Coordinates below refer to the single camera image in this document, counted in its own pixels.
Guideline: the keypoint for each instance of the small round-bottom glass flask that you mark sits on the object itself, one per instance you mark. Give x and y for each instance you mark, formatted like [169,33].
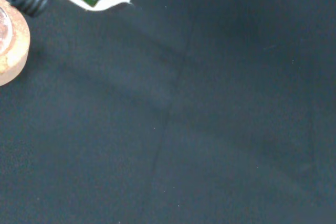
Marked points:
[4,32]

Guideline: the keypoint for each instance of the black bench cloth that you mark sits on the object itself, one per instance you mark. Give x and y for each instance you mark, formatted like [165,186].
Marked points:
[183,116]

